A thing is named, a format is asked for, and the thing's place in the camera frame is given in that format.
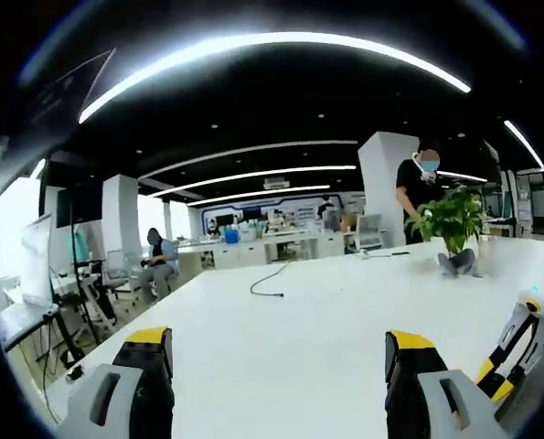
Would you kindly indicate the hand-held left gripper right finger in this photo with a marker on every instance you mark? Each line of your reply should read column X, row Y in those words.
column 418, row 398

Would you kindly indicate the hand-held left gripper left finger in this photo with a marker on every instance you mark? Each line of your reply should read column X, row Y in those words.
column 116, row 398

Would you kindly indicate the black plant pot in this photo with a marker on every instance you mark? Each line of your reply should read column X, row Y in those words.
column 456, row 264

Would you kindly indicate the screen stand with green cloth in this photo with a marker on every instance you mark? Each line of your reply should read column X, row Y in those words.
column 86, row 279

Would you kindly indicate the green leafy plant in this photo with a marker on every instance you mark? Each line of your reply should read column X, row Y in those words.
column 450, row 215

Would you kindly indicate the flat black item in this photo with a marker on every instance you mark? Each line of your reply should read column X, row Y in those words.
column 402, row 252

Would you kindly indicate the white monitor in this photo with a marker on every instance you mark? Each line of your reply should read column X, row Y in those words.
column 37, row 260

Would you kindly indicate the white office chair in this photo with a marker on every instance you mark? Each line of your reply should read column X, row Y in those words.
column 371, row 233

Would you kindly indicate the black screen on stand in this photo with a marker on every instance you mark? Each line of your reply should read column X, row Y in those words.
column 79, row 206

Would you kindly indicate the blue box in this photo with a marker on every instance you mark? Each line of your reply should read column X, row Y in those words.
column 231, row 235

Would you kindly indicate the row of white desks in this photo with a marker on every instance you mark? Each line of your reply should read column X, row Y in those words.
column 276, row 249

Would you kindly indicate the long ceiling light strip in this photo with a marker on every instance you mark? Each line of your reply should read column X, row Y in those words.
column 262, row 43

